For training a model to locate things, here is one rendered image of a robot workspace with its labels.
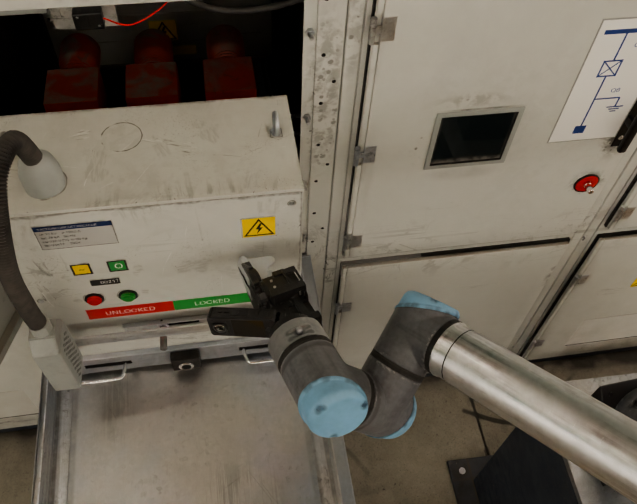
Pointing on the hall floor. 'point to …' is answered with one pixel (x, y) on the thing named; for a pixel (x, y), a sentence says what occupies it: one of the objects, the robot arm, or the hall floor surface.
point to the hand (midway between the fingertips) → (239, 263)
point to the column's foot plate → (463, 486)
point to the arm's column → (524, 474)
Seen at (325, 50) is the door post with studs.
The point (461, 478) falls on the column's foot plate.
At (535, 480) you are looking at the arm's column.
